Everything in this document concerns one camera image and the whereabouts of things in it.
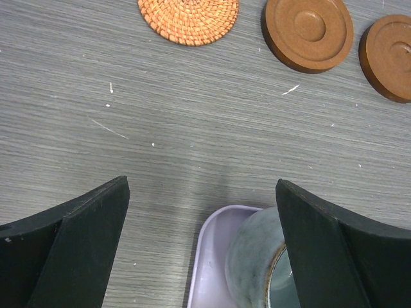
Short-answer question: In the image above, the brown wooden coaster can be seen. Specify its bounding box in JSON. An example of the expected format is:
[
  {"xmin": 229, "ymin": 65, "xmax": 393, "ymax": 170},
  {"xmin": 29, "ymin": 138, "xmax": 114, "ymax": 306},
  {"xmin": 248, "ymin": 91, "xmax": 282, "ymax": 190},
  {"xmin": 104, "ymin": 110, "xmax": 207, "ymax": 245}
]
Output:
[
  {"xmin": 261, "ymin": 0, "xmax": 354, "ymax": 74},
  {"xmin": 358, "ymin": 14, "xmax": 410, "ymax": 103}
]

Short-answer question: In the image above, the grey-green ceramic mug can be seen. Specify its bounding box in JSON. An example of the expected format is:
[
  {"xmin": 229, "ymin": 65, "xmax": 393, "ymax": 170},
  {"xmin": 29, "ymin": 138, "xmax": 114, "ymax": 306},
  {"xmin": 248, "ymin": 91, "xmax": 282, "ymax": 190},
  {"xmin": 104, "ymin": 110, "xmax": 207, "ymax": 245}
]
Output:
[{"xmin": 225, "ymin": 207, "xmax": 300, "ymax": 307}]

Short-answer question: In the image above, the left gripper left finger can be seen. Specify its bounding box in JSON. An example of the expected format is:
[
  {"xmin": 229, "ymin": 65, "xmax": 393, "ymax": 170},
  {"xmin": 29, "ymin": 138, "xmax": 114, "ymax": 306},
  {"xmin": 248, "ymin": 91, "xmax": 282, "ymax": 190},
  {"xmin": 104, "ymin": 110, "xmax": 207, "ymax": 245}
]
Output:
[{"xmin": 1, "ymin": 176, "xmax": 130, "ymax": 307}]

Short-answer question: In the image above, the lavender plastic tray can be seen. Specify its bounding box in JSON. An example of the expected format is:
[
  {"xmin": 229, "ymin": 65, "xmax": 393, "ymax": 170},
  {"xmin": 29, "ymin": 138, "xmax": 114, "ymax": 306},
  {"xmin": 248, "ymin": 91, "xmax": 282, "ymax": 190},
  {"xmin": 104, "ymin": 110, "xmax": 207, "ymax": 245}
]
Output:
[{"xmin": 186, "ymin": 205, "xmax": 260, "ymax": 308}]

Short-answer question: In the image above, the woven rattan coaster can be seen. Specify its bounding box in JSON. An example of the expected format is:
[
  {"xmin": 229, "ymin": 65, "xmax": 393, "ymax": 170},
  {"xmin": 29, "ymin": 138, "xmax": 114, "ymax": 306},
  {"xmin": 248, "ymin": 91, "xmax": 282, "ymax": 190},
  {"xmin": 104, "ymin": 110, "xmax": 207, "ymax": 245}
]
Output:
[{"xmin": 137, "ymin": 0, "xmax": 240, "ymax": 46}]

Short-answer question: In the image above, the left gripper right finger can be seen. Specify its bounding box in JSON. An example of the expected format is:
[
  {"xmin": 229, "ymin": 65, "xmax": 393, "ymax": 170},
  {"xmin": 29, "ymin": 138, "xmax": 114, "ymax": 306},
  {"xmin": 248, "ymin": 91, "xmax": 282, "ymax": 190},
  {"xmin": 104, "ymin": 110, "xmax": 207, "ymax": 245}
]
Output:
[{"xmin": 275, "ymin": 180, "xmax": 410, "ymax": 307}]

